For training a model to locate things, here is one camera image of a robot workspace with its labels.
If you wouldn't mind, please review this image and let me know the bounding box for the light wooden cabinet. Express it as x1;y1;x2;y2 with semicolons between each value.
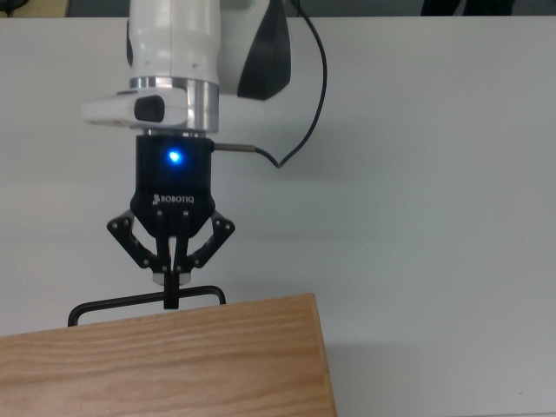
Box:
0;293;338;417

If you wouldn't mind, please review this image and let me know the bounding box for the wooden drawer with black handle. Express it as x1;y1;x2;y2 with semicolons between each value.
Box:
67;284;228;328

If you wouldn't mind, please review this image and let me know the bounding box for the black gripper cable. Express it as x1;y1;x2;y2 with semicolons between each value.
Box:
211;0;328;169

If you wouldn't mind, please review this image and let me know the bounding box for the tan desk behind table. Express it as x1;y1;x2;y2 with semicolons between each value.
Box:
0;0;69;18

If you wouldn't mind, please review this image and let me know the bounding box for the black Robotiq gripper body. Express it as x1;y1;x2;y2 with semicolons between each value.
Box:
129;135;217;240

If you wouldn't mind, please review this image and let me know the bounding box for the dark object behind table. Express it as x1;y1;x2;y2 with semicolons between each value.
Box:
420;0;519;17

